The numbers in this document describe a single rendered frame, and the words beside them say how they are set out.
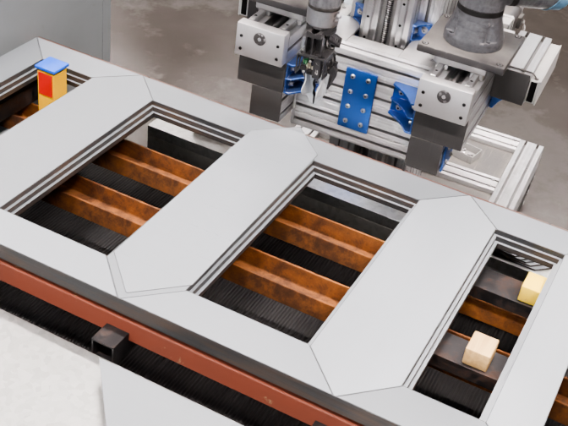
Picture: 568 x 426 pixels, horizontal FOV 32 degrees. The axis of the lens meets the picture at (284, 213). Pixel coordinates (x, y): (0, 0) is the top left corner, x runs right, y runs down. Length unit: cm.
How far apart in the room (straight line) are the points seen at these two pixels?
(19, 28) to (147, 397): 128
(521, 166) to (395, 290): 179
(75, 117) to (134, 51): 219
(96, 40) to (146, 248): 119
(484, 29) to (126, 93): 89
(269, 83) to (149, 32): 215
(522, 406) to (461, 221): 54
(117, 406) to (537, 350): 78
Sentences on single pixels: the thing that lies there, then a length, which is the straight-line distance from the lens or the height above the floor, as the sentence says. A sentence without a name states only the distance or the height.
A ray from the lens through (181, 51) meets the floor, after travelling 459.
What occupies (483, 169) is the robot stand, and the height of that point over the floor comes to 21.
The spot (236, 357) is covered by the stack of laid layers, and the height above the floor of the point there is 84.
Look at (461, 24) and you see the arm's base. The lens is 249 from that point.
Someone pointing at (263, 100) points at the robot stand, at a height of 78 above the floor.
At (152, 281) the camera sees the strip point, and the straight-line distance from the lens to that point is 190.
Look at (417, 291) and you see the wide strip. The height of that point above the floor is 85.
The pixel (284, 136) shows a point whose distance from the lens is 237.
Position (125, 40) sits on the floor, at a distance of 465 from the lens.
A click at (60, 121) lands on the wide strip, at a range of 237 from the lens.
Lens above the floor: 208
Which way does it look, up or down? 36 degrees down
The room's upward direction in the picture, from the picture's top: 8 degrees clockwise
